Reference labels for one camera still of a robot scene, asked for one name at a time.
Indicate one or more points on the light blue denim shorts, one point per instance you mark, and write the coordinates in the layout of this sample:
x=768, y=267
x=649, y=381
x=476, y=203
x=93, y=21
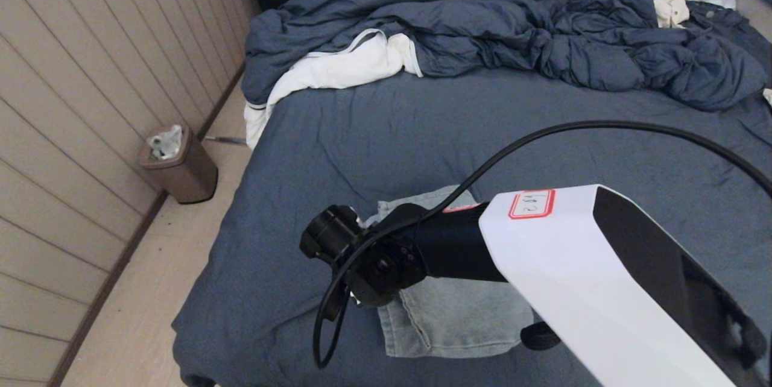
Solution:
x=458, y=320

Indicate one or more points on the blue bed sheet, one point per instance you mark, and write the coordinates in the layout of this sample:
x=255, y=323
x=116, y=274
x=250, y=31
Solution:
x=301, y=152

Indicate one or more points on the white garment with dark trim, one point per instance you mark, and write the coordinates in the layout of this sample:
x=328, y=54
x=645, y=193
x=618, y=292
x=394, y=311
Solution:
x=338, y=69

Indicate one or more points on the thin grey metal rod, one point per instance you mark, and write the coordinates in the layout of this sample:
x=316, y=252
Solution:
x=226, y=141

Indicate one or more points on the crumpled dark blue duvet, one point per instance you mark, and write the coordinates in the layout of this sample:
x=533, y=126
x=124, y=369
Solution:
x=482, y=16

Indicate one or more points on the brown trash bin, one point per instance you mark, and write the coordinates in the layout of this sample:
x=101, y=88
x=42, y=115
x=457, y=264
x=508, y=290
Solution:
x=187, y=177

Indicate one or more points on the white plastic bin bag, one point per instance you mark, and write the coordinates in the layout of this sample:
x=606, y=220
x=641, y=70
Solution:
x=164, y=142

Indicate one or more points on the blue denim shirt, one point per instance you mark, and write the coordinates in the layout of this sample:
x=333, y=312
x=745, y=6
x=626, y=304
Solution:
x=724, y=20

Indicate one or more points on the white blurry object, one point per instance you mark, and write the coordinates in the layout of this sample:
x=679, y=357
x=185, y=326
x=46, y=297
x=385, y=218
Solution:
x=768, y=96

